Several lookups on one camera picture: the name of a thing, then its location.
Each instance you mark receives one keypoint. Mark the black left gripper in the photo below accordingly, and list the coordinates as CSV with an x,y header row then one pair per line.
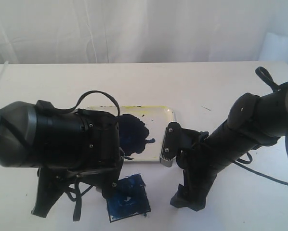
x,y
53,183

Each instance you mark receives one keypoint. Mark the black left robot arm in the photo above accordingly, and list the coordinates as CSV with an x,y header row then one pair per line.
x,y
67,147

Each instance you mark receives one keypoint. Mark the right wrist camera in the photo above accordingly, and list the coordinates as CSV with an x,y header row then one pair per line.
x,y
171,143

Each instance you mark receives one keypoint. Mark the black paintbrush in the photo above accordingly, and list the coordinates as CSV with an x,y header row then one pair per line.
x,y
78,201

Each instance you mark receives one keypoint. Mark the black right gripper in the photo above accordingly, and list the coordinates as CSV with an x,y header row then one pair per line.
x,y
197,179

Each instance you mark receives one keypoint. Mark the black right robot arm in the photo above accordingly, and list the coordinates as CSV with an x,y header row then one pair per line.
x,y
253,122

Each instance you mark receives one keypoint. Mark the white paint tray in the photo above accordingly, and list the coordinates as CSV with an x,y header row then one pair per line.
x,y
141,131

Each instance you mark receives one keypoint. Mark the white backdrop curtain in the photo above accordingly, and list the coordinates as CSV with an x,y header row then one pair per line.
x,y
140,31

